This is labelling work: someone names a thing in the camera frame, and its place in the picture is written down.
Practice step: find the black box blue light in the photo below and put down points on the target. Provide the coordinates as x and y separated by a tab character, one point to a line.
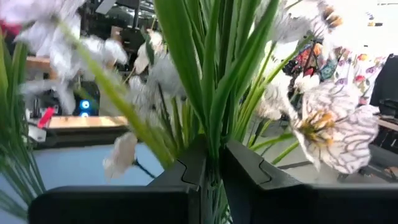
84	105

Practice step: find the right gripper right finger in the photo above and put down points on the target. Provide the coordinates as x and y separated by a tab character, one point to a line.
280	202

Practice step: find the floral patterned cloth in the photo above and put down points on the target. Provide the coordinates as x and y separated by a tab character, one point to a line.
351	68

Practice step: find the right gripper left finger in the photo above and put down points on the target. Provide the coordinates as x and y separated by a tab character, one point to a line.
174	199

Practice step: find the black metal table frame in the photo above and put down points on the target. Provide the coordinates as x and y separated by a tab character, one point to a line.
87	137

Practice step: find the small red tag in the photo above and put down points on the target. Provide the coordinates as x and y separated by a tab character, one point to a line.
46	116

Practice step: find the white artificial flower bunch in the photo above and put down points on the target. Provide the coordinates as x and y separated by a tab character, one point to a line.
214	93

